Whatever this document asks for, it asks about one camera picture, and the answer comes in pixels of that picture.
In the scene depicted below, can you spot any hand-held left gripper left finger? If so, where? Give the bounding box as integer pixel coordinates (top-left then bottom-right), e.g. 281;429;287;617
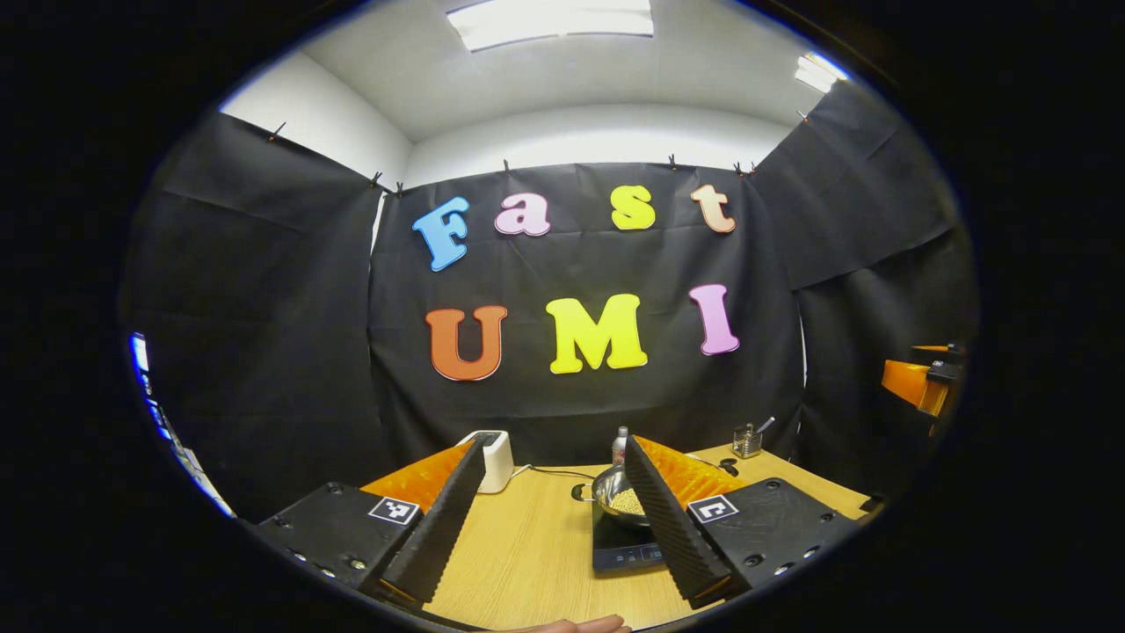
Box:
250;435;489;612

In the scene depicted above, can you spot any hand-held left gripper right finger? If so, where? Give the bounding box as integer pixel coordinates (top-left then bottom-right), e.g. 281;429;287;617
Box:
622;434;880;612

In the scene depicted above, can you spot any black induction cooktop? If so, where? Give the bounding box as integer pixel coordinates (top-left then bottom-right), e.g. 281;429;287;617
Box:
591;501;669;575

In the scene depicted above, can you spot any steel pot with black handles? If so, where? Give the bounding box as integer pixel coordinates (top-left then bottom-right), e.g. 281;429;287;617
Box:
571;464;656;530

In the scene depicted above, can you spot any white toaster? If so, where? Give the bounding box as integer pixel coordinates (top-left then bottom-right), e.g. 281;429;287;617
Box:
457;429;515;495

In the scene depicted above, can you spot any black backdrop cloth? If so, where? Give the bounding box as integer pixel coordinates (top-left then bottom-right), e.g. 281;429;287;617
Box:
119;79;981;520

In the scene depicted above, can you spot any small ceiling light panel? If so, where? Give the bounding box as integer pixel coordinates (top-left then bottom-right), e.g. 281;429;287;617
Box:
794;51;852;94

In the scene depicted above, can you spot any white blue banner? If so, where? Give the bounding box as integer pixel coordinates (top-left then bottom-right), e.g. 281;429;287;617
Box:
129;332;236;520

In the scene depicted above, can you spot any row of backdrop clips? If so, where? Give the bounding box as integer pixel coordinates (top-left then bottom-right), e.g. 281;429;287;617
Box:
266;110;811;196

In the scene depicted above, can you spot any large ceiling light panel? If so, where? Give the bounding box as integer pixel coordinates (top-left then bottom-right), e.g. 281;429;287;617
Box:
446;0;656;52

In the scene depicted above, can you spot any black and white power cable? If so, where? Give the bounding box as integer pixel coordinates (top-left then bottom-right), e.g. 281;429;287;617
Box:
512;463;599;483

